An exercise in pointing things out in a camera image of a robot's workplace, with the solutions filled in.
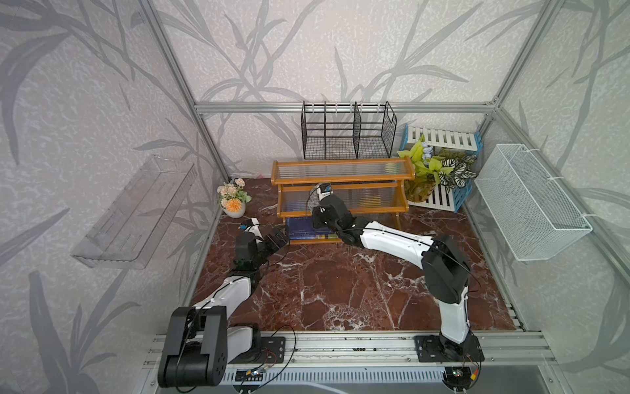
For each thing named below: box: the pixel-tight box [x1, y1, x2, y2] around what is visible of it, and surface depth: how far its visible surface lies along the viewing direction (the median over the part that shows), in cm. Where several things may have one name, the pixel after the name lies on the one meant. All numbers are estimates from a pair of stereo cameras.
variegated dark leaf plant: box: [438, 150, 478, 194], surface depth 91 cm
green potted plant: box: [397, 135, 454, 203], surface depth 95 cm
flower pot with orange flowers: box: [217, 178, 252, 219], surface depth 101 cm
